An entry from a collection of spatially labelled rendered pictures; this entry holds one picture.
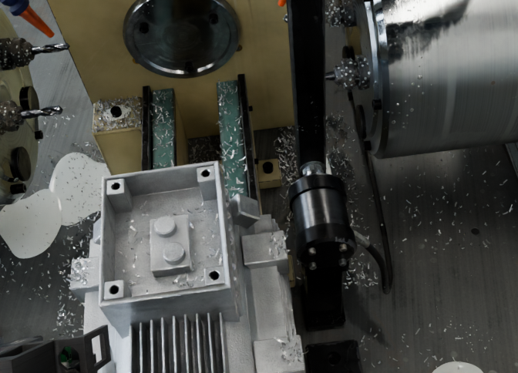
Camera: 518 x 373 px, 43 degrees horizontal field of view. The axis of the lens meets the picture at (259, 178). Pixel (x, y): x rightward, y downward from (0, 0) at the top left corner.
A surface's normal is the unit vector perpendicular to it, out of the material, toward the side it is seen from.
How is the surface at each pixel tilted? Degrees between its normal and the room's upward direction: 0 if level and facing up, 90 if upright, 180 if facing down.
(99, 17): 90
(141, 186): 90
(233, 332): 32
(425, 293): 0
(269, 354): 0
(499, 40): 47
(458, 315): 0
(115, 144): 90
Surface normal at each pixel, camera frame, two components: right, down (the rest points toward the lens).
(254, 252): -0.08, -0.57
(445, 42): 0.00, 0.20
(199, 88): 0.09, 0.81
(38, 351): 0.99, -0.12
